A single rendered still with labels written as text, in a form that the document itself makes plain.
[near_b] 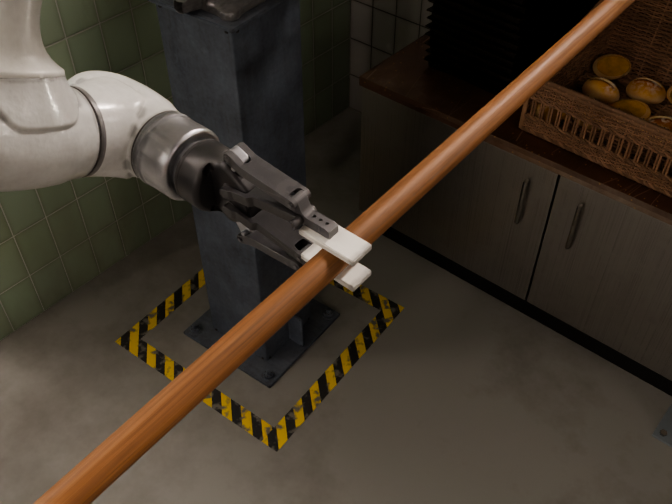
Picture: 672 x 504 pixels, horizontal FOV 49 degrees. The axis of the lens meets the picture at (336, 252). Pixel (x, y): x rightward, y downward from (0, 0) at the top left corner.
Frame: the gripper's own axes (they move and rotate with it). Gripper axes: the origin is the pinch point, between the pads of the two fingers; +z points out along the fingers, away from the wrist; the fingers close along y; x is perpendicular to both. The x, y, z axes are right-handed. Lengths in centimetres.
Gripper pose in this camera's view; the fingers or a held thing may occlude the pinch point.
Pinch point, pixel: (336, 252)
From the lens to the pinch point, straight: 74.5
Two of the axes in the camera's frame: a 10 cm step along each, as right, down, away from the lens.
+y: 0.2, 6.7, 7.4
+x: -6.4, 5.8, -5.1
